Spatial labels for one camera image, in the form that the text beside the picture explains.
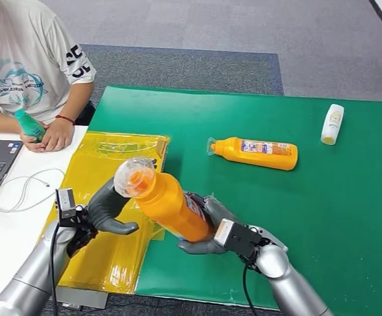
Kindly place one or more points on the grey sheet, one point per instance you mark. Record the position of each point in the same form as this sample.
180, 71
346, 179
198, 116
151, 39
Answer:
82, 298

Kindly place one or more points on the person's left hand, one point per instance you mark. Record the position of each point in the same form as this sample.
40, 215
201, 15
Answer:
57, 135

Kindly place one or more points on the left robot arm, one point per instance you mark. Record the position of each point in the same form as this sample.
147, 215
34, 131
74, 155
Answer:
29, 274

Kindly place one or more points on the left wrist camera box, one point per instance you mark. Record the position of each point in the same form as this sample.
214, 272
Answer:
66, 203

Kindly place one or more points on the teal bottle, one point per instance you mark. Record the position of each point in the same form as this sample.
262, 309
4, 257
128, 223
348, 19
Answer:
29, 124

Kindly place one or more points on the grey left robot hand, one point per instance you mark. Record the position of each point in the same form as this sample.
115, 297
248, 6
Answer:
106, 209

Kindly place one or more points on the green table mat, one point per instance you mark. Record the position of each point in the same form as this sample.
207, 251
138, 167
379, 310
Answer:
276, 218

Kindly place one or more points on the small white bottle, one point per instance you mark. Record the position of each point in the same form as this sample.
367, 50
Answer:
332, 124

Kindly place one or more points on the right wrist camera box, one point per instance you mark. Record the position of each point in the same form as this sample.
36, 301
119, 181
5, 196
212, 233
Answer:
240, 237

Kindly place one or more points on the yellow plastic wrapped cardboard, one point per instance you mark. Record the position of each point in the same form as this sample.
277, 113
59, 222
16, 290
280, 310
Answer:
105, 261

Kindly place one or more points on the orange bottle with blue-white label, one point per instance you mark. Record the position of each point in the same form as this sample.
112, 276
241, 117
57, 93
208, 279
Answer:
257, 153

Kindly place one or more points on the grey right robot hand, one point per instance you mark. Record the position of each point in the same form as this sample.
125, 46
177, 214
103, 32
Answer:
217, 209

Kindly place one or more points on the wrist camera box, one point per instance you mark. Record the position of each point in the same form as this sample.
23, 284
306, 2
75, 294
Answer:
240, 237
66, 203

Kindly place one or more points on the orange bottle with red label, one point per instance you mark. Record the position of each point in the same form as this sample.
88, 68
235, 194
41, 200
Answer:
171, 205

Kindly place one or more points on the person's right hand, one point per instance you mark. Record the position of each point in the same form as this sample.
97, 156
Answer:
29, 143

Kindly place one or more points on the person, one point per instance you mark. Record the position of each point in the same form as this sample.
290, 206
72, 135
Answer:
23, 52

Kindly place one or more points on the dark grey floor rug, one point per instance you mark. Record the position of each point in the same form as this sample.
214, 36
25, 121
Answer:
177, 69

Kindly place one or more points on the person's left forearm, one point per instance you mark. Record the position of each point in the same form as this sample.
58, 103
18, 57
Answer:
77, 100

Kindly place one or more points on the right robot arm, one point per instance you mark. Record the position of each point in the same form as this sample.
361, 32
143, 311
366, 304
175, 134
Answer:
290, 283

